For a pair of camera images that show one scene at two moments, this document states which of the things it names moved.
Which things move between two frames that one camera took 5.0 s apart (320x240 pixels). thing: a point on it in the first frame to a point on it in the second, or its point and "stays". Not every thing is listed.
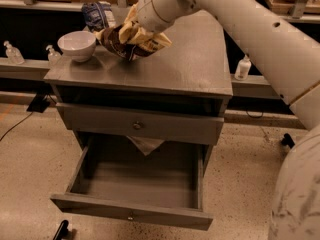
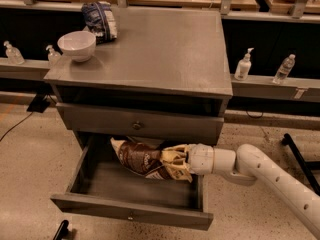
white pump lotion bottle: [243, 68] stays
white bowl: [78, 45] stays
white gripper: [149, 11] to [201, 159]
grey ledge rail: [256, 87] stays
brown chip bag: [110, 38] to [144, 159]
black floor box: [38, 104] stays
